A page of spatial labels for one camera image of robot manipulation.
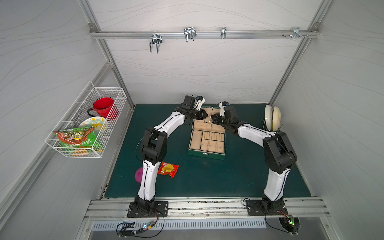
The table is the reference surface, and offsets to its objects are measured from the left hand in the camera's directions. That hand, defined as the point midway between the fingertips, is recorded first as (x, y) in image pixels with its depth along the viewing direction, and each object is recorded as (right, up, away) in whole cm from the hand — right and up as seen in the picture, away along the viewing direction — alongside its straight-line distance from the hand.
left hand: (207, 114), depth 95 cm
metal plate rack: (+36, -4, -1) cm, 36 cm away
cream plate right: (+44, -3, -2) cm, 44 cm away
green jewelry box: (0, -16, 0) cm, 16 cm away
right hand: (+3, 0, +1) cm, 3 cm away
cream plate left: (+39, -2, -1) cm, 39 cm away
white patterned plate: (-52, -5, -28) cm, 59 cm away
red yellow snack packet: (-25, -32, -9) cm, 42 cm away
